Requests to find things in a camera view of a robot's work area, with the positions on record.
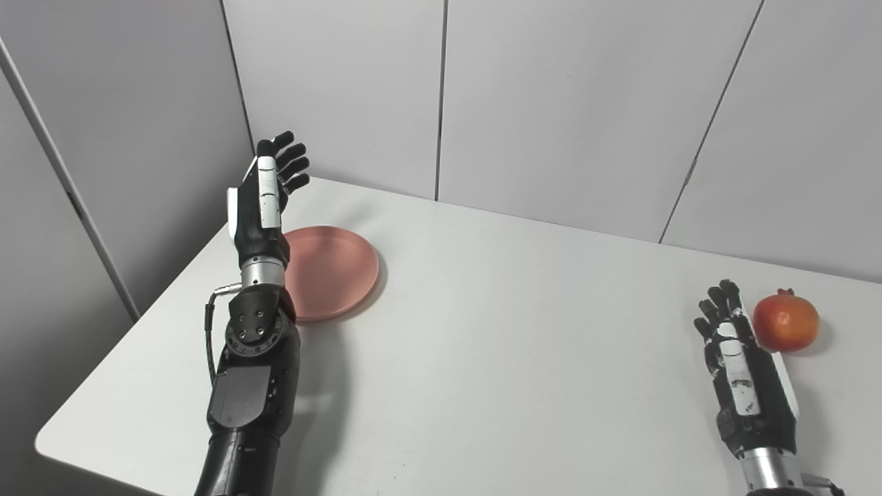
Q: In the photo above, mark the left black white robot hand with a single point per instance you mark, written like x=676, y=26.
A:
x=262, y=213

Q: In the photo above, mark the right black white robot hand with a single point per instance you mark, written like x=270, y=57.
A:
x=747, y=386

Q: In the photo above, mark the red pomegranate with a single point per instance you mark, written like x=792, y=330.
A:
x=786, y=322

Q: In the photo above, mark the pink round plate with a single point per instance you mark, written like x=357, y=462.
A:
x=334, y=272

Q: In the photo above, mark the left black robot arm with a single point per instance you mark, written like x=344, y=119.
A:
x=251, y=386

